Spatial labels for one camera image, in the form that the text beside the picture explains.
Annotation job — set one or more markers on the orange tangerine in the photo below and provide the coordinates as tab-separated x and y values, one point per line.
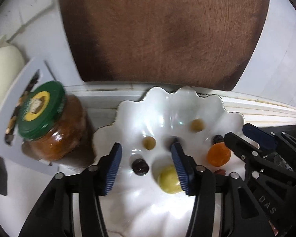
218	155

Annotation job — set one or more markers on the blueberry front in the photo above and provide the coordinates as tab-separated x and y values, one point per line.
218	139

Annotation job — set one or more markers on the red oblong tomato back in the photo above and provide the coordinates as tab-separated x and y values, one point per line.
220	172

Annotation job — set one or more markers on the dark plum back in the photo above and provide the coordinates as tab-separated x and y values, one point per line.
170	141

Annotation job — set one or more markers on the dark grape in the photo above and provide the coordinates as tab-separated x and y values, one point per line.
140	167

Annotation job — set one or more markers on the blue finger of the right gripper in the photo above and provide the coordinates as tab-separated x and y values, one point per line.
265	140
252	156

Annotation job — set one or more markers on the glass jar green lid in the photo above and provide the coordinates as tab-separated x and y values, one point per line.
56	126

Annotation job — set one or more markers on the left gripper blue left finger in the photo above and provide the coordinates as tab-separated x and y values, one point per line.
52	215

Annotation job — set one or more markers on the brown longan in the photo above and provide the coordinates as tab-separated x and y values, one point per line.
197	125
149	143

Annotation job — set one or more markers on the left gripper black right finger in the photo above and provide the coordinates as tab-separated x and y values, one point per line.
241	213

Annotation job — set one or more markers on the green round fruit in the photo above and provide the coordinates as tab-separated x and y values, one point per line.
168	180

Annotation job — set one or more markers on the white rack frame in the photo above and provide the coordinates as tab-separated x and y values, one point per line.
12	145

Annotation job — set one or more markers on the cream ceramic teapot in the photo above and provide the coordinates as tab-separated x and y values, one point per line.
11	63

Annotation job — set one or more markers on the brown wooden cutting board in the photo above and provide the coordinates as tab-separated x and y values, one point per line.
202	43

